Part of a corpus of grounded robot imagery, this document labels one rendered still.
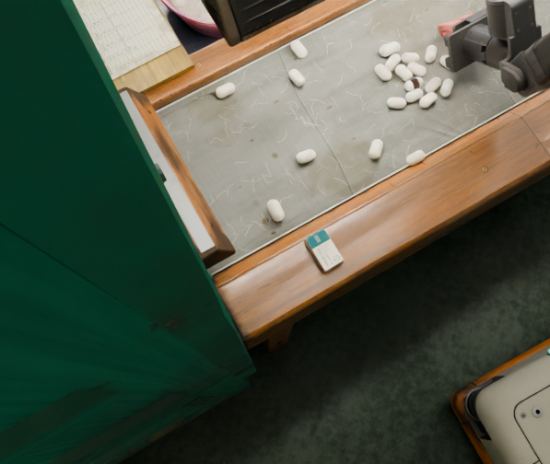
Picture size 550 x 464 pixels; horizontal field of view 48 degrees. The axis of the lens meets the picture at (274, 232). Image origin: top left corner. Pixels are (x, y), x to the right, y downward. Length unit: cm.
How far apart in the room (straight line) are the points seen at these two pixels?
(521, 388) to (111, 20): 115
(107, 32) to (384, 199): 55
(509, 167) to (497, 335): 82
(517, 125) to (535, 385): 66
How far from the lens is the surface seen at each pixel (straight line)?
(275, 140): 106
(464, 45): 109
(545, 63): 92
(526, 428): 154
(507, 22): 100
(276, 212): 99
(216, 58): 111
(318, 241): 96
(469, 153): 108
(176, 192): 91
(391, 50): 114
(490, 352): 182
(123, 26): 115
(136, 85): 109
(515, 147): 111
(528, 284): 188
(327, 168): 105
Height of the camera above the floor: 171
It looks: 75 degrees down
